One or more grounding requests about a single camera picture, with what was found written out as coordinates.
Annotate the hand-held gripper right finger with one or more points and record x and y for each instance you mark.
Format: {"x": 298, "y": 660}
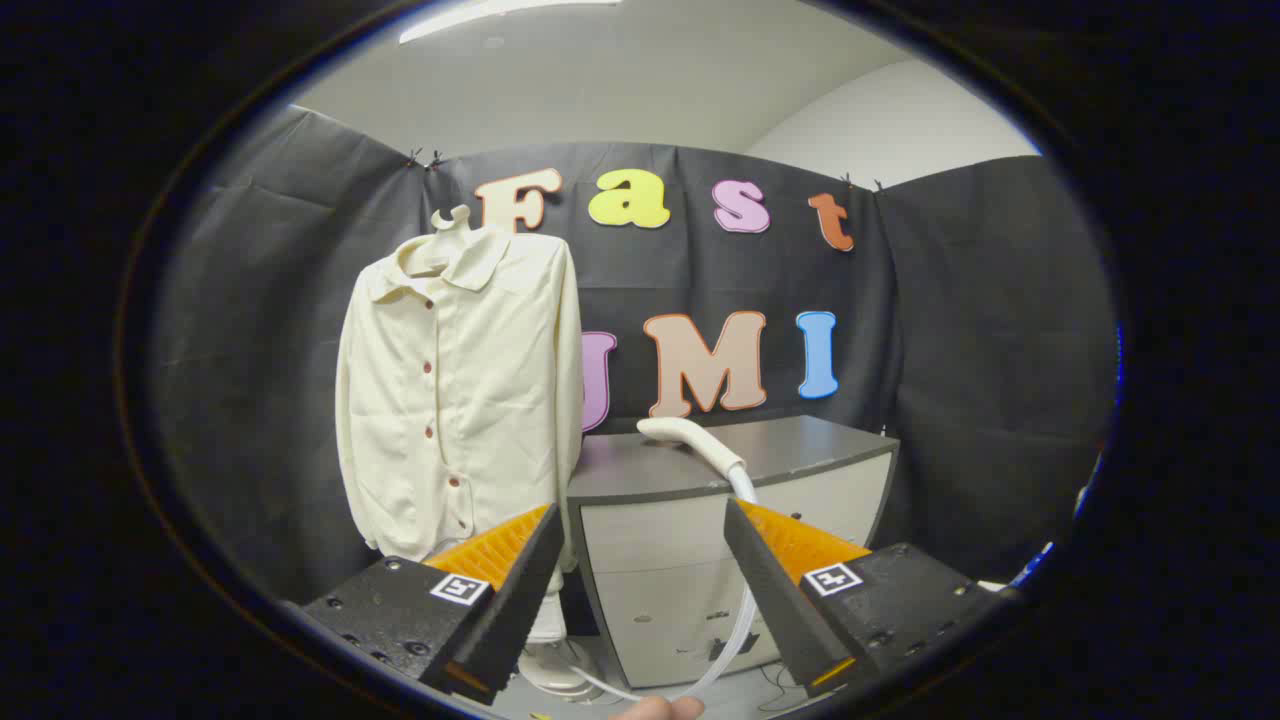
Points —
{"x": 775, "y": 600}

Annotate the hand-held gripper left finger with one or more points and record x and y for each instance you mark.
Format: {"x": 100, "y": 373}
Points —
{"x": 515, "y": 610}

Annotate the cream button shirt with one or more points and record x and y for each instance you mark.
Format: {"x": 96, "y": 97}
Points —
{"x": 480, "y": 400}

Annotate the white steamer base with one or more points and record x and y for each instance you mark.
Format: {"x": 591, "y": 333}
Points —
{"x": 548, "y": 668}

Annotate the white clothes hanger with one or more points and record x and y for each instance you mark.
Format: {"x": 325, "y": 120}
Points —
{"x": 450, "y": 222}

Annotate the grey cabinet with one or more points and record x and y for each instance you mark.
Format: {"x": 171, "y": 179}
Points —
{"x": 660, "y": 560}

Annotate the black backdrop cloth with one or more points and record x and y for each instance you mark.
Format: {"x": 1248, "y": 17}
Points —
{"x": 300, "y": 300}

